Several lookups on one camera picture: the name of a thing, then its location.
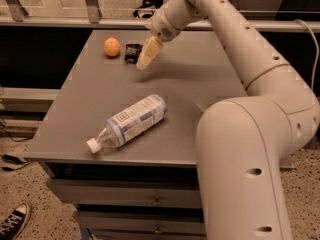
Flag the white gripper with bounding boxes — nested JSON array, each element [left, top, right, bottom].
[[136, 1, 187, 70]]

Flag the orange fruit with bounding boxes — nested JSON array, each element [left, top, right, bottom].
[[104, 38, 121, 57]]

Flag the black rxbar chocolate wrapper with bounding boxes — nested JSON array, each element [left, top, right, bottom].
[[125, 44, 142, 64]]

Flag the black power adapter cable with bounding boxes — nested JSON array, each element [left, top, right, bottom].
[[0, 152, 33, 172]]

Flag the clear plastic water bottle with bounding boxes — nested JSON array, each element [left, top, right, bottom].
[[87, 94, 168, 153]]

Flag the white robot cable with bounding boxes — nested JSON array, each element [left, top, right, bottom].
[[293, 18, 320, 91]]

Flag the black canvas sneaker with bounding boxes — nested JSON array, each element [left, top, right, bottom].
[[0, 203, 31, 240]]

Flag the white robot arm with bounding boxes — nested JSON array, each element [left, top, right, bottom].
[[137, 0, 319, 240]]

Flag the grey drawer cabinet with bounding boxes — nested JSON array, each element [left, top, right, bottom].
[[23, 29, 294, 240]]

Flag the metal railing frame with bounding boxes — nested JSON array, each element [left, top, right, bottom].
[[1, 0, 319, 32]]

